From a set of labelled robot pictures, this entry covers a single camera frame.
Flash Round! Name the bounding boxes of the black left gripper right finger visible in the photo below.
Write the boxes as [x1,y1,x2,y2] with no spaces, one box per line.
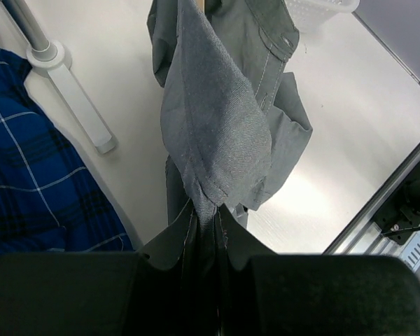
[215,206,280,335]

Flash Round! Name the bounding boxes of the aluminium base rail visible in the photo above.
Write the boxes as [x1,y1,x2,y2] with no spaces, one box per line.
[323,143,420,272]

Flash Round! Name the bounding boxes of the grey shirt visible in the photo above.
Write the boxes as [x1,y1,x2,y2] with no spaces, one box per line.
[147,1,313,235]

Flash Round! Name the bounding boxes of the aluminium frame post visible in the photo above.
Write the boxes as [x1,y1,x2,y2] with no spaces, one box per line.
[351,12,420,99]

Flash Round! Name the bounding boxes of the white plastic basket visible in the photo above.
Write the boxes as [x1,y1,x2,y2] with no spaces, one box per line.
[285,0,360,33]

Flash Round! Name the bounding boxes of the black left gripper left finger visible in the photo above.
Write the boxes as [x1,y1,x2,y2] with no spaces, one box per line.
[134,206,219,335]

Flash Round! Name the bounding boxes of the blue plaid shirt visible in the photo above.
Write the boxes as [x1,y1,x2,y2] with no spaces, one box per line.
[0,48,132,255]

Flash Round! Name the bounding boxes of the white metal clothes rack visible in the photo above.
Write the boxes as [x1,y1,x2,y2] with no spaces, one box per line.
[2,1,117,155]

